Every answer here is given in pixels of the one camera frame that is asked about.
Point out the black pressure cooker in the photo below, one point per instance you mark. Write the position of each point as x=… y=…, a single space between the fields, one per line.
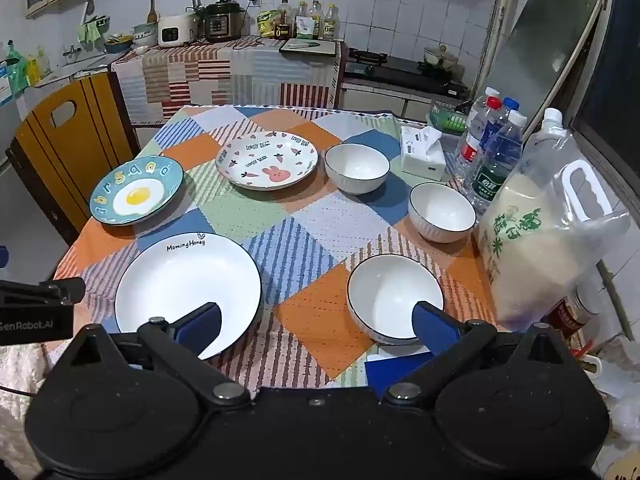
x=224 y=20

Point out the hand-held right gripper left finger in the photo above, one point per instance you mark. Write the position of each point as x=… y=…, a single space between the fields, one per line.
x=200 y=330

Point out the clear bag of rice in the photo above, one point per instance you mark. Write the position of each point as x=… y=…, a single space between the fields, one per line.
x=540 y=240

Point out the water bottle with green label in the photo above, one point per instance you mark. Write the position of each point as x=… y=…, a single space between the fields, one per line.
x=495 y=170

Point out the white tissue box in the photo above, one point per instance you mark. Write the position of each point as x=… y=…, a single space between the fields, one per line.
x=422 y=157

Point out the white fluffy cloth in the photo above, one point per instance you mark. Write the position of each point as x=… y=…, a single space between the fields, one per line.
x=20 y=410

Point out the large white plate black rim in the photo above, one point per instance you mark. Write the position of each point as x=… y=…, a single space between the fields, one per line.
x=185 y=285

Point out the yellow wooden chair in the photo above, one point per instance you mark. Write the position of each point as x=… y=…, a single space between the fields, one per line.
x=60 y=150

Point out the white ribbed bowl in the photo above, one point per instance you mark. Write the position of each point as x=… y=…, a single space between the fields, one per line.
x=442 y=212
x=357 y=165
x=390 y=295

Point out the striped patchwork counter cloth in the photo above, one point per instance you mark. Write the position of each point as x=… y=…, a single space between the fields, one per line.
x=225 y=77

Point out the grey metal sheet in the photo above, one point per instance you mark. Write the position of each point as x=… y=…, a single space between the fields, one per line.
x=545 y=55

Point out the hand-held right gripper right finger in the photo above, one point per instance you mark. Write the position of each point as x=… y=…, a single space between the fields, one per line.
x=434 y=327

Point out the patchwork tablecloth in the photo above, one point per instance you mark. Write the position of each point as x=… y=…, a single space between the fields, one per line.
x=320 y=230

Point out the dark sauce bottle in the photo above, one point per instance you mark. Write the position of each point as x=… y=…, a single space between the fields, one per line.
x=283 y=22

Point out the white cutting board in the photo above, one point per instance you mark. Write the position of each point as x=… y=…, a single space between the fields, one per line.
x=307 y=46

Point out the white plate with carrot print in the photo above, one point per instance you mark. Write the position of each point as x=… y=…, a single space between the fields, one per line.
x=270 y=162

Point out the wooden spatula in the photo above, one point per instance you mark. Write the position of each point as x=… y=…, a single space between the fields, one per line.
x=152 y=7

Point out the yellow cooking oil bottle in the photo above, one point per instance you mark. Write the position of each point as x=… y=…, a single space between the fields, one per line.
x=330 y=22
x=303 y=22
x=316 y=17

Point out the white plastic bag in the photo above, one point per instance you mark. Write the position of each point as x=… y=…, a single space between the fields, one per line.
x=620 y=385

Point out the blue basin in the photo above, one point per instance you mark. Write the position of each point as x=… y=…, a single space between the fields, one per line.
x=117 y=45

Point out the blue plate with egg print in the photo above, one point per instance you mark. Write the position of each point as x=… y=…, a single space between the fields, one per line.
x=135 y=195

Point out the dark window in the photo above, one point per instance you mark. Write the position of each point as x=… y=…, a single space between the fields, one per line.
x=612 y=85

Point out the green hanging cloth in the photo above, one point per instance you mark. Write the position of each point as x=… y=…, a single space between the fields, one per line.
x=91 y=30

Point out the yellow green snack packet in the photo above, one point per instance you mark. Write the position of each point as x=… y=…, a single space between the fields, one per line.
x=267 y=24

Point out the green detergent bottle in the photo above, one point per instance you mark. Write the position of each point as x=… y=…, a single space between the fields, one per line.
x=17 y=72

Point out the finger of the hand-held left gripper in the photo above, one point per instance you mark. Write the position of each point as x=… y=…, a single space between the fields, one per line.
x=50 y=290

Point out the clear water bottle white cap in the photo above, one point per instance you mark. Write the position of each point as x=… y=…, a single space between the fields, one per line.
x=484 y=94

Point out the white rice cooker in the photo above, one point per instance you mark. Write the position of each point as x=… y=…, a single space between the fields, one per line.
x=175 y=30

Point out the yellow detergent bottle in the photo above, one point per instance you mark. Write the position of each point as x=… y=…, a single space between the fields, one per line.
x=34 y=70

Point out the blue card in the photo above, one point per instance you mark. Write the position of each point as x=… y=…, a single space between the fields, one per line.
x=395 y=372

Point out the pot with glass lid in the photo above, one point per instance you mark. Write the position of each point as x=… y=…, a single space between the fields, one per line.
x=441 y=57

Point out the water bottle with red label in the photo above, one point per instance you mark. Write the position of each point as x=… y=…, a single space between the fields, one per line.
x=472 y=145

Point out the water bottle with blue cap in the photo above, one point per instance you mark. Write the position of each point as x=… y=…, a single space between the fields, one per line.
x=510 y=106

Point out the green plastic basket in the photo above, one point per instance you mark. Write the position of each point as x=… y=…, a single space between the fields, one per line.
x=450 y=117

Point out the black gas stove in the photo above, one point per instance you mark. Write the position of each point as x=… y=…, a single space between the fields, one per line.
x=400 y=75

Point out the red can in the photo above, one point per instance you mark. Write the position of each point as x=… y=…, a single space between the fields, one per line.
x=570 y=312

